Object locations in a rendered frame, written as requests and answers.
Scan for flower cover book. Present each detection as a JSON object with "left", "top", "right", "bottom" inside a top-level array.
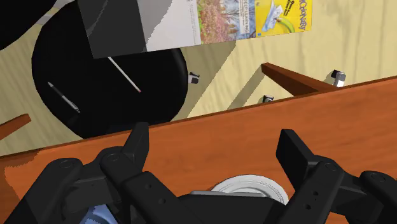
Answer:
[{"left": 197, "top": 0, "right": 257, "bottom": 45}]

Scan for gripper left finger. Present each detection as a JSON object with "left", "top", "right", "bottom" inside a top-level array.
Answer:
[{"left": 3, "top": 122, "right": 199, "bottom": 224}]

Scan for white round plate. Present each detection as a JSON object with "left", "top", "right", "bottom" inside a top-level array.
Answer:
[{"left": 211, "top": 174, "right": 289, "bottom": 206}]

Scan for white pencil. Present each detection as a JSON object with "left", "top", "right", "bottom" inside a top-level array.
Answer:
[{"left": 107, "top": 57, "right": 142, "bottom": 93}]

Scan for yellow book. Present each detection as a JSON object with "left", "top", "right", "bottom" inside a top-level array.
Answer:
[{"left": 254, "top": 0, "right": 313, "bottom": 38}]

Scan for black and silver pen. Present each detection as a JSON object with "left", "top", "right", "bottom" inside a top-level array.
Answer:
[{"left": 47, "top": 81, "right": 81, "bottom": 113}]

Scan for blue object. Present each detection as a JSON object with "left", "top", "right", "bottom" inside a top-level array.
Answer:
[{"left": 80, "top": 204, "right": 118, "bottom": 224}]

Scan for black round table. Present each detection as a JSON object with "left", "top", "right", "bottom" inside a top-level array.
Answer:
[{"left": 31, "top": 0, "right": 190, "bottom": 141}]

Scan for brown wooden desk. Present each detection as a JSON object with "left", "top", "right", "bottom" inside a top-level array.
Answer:
[{"left": 0, "top": 62, "right": 397, "bottom": 224}]

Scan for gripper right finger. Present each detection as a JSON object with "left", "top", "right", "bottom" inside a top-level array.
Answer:
[{"left": 275, "top": 129, "right": 397, "bottom": 224}]

